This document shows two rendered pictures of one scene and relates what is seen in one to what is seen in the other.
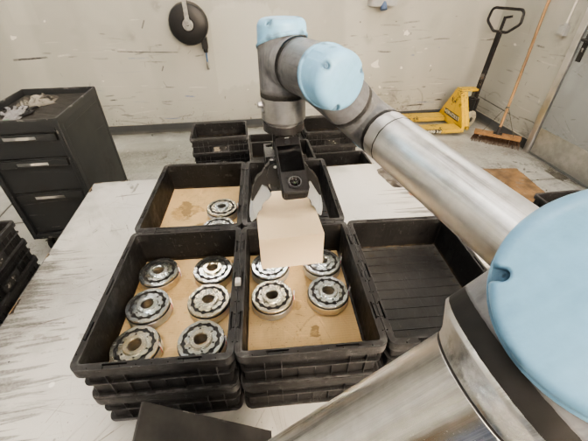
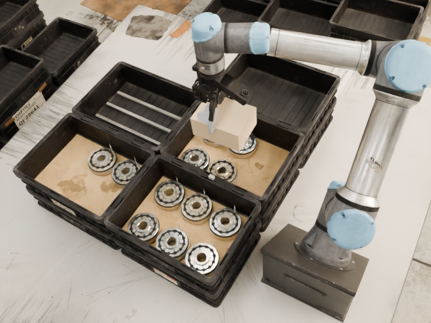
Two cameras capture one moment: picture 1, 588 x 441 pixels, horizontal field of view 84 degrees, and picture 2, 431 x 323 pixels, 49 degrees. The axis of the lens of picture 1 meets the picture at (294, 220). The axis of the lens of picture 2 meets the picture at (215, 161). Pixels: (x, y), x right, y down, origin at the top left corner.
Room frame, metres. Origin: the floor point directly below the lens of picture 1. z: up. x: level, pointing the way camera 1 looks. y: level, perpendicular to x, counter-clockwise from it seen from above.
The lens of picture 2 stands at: (-0.08, 0.73, 2.19)
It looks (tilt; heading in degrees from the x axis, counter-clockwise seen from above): 54 degrees down; 313
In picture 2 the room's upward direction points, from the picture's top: 8 degrees counter-clockwise
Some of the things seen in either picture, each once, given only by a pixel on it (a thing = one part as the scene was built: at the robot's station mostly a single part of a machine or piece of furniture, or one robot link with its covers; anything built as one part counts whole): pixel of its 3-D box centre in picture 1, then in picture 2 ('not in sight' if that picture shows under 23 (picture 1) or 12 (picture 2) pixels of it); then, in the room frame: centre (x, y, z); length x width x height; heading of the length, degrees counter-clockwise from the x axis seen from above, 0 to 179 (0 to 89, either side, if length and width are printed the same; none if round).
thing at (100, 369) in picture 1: (174, 286); (182, 214); (0.51, 0.28, 0.92); 0.40 x 0.30 x 0.02; 5
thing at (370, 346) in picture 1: (302, 277); (231, 145); (0.54, -0.02, 0.92); 0.40 x 0.30 x 0.02; 5
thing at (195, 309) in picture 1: (208, 300); (196, 206); (0.52, 0.21, 0.86); 0.10 x 0.10 x 0.01
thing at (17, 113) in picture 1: (13, 112); not in sight; (1.80, 1.55, 0.88); 0.25 x 0.19 x 0.03; 8
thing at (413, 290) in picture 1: (417, 283); (273, 97); (0.57, -0.32, 0.87); 0.40 x 0.30 x 0.11; 5
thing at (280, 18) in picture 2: not in sight; (299, 38); (0.96, -1.23, 0.31); 0.40 x 0.30 x 0.34; 8
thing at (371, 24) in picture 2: not in sight; (369, 49); (0.57, -1.29, 0.37); 0.40 x 0.30 x 0.45; 8
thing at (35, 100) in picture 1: (38, 99); not in sight; (2.03, 1.56, 0.88); 0.29 x 0.22 x 0.03; 8
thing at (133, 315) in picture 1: (147, 304); (171, 242); (0.51, 0.35, 0.86); 0.10 x 0.10 x 0.01
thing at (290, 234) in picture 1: (286, 226); (224, 121); (0.53, 0.01, 1.08); 0.16 x 0.12 x 0.07; 8
